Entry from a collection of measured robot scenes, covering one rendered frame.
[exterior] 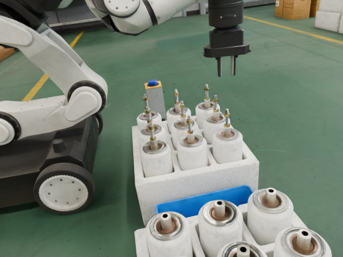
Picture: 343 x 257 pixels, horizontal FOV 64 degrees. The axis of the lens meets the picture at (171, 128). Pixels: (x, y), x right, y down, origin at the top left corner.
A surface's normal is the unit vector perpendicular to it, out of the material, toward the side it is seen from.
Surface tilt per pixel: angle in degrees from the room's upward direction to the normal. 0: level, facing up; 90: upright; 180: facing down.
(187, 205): 88
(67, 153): 0
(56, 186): 90
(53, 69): 90
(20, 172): 0
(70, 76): 90
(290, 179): 0
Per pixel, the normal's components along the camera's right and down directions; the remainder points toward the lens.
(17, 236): -0.11, -0.87
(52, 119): -0.19, 0.67
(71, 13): 0.15, 0.46
